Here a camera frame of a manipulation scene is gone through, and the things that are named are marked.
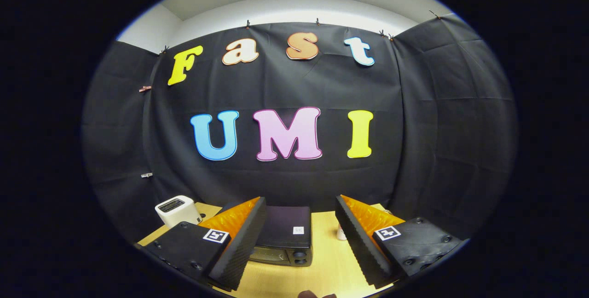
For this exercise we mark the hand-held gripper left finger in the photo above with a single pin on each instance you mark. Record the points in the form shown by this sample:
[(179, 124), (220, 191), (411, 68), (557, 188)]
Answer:
[(246, 238)]

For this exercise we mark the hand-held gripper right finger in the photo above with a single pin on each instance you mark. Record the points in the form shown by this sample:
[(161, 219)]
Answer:
[(354, 238)]

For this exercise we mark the black toaster oven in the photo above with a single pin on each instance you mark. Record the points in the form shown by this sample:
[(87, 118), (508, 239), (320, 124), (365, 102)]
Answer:
[(285, 229)]

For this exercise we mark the white toaster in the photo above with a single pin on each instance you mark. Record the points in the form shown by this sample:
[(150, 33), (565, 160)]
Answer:
[(177, 210)]

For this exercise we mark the clear bottle with pink label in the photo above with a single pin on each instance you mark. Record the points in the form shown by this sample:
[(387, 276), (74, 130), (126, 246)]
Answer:
[(341, 233)]

